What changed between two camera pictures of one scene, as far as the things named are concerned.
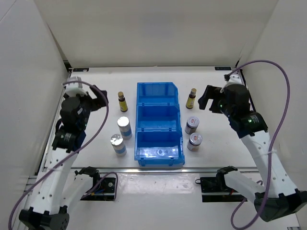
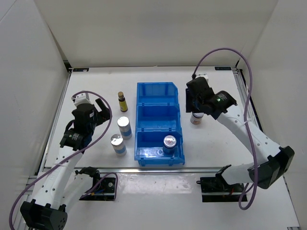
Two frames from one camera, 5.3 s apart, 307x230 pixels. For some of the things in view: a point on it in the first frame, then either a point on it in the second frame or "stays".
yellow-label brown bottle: [122, 102] stays
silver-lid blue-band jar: [117, 143] stays
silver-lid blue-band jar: [123, 122] stays
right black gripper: [211, 92] → [189, 107]
